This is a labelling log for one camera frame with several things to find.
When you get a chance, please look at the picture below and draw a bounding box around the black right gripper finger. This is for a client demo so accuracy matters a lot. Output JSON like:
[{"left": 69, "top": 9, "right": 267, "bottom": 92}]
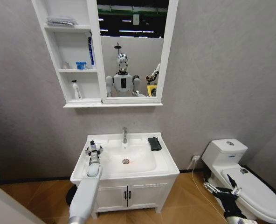
[
  {"left": 226, "top": 174, "right": 242, "bottom": 197},
  {"left": 202, "top": 173, "right": 220, "bottom": 193}
]

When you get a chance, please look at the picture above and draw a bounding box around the white ceramic washbasin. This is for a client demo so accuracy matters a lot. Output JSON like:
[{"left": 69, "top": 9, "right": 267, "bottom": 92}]
[{"left": 70, "top": 132, "right": 180, "bottom": 182}]

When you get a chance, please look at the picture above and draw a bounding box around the dark grey folded towel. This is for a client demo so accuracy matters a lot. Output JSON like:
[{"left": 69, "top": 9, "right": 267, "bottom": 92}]
[{"left": 147, "top": 137, "right": 163, "bottom": 151}]

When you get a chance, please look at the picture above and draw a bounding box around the white vanity cabinet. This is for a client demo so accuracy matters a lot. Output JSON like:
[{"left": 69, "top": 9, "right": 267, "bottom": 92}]
[{"left": 90, "top": 176, "right": 177, "bottom": 219}]

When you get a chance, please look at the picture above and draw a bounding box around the cabinet mirror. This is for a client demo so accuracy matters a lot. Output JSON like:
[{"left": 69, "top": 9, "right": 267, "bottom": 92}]
[{"left": 97, "top": 0, "right": 170, "bottom": 98}]

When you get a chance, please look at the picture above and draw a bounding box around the white toilet lid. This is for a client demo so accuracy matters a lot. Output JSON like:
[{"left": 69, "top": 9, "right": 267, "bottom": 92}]
[{"left": 220, "top": 167, "right": 276, "bottom": 224}]

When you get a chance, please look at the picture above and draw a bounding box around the chrome faucet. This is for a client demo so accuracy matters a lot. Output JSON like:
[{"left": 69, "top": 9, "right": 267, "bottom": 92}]
[{"left": 122, "top": 126, "right": 129, "bottom": 144}]

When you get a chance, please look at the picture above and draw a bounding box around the white toilet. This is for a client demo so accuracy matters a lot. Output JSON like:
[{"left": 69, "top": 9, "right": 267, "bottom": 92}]
[{"left": 201, "top": 138, "right": 276, "bottom": 224}]

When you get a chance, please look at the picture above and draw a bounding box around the black round bin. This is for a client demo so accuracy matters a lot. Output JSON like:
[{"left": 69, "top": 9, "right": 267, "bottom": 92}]
[{"left": 65, "top": 185, "right": 78, "bottom": 206}]

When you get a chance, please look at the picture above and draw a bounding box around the white bottle with black cap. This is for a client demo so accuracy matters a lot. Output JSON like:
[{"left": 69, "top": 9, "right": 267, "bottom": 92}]
[{"left": 70, "top": 79, "right": 83, "bottom": 100}]

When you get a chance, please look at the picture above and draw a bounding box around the white panel with blue label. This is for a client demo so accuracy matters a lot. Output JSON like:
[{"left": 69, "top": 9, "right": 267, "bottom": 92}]
[{"left": 0, "top": 179, "right": 46, "bottom": 224}]

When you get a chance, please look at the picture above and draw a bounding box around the blue toothpaste tube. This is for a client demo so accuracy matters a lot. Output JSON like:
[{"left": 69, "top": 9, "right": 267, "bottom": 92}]
[{"left": 87, "top": 36, "right": 96, "bottom": 68}]

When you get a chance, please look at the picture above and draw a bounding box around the folded grey towels stack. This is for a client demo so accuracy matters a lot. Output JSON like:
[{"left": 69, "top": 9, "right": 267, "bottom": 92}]
[{"left": 46, "top": 15, "right": 78, "bottom": 27}]

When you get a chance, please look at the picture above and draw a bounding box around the thin white cable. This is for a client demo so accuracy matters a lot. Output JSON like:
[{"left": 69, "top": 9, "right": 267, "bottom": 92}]
[{"left": 191, "top": 158, "right": 225, "bottom": 218}]

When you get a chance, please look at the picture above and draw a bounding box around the white wall cabinet with shelves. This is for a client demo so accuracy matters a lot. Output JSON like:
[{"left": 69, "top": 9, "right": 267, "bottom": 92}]
[{"left": 31, "top": 0, "right": 179, "bottom": 108}]

